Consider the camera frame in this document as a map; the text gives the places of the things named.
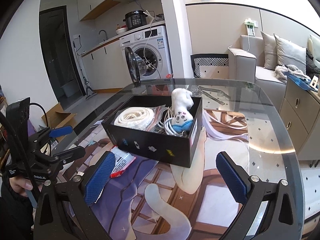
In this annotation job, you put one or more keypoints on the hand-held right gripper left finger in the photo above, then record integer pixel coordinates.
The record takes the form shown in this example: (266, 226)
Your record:
(98, 180)

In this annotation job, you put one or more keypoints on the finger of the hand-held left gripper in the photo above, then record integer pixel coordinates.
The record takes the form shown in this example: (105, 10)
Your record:
(61, 131)
(72, 153)

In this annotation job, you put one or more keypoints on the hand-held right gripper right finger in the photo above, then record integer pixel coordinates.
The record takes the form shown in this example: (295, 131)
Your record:
(232, 180)

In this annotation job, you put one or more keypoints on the white printed packet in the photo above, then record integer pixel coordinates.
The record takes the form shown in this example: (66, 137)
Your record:
(122, 162)

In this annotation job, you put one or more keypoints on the black cardboard box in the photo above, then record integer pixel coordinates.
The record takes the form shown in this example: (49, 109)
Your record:
(150, 147)

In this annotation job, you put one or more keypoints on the white and blue plush toy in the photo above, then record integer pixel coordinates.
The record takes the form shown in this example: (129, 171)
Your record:
(181, 112)

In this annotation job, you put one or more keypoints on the person's left hand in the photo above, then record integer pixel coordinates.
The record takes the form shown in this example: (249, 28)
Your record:
(21, 183)

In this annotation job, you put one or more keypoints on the open cardboard box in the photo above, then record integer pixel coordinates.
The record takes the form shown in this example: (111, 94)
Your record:
(61, 118)

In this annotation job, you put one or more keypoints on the grey bin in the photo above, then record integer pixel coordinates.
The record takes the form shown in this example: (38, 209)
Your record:
(68, 91)

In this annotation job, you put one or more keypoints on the mop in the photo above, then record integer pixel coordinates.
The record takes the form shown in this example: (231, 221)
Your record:
(86, 85)

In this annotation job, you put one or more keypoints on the printed desk mat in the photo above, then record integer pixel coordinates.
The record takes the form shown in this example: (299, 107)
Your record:
(175, 192)

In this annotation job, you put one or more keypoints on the dark glass door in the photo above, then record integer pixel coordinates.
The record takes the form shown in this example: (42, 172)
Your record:
(60, 55)

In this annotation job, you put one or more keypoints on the white kitchen counter cabinet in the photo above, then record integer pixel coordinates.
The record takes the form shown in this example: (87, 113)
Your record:
(105, 65)

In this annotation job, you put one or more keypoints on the beige drawer cabinet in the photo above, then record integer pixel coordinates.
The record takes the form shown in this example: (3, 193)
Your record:
(297, 115)

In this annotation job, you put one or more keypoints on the kitchen faucet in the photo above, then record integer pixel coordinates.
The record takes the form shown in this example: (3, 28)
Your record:
(103, 33)

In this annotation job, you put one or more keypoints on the white bowl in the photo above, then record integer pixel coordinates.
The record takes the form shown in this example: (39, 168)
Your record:
(121, 31)

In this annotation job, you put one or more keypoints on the beige sofa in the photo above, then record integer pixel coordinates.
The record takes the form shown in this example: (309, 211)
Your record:
(245, 62)

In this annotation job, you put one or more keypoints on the grey fur item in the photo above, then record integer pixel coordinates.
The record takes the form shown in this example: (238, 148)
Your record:
(282, 72)

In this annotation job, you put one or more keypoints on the blue flat item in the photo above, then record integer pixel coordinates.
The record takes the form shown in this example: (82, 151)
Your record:
(298, 81)

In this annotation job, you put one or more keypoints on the chair with patterned back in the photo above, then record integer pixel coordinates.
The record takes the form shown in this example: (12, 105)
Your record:
(210, 62)

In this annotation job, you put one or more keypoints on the white washing machine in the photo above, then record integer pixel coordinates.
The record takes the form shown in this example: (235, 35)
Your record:
(155, 52)

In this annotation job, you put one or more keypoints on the black pressure cooker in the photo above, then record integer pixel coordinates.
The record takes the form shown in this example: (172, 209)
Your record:
(136, 20)

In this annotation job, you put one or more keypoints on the grey narrow cushion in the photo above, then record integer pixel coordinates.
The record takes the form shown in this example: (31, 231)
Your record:
(268, 50)

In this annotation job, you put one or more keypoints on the grey wide cushion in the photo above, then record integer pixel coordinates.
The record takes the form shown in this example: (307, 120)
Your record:
(291, 53)

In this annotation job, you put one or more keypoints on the white wall power strip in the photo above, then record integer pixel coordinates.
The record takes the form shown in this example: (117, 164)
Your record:
(250, 27)

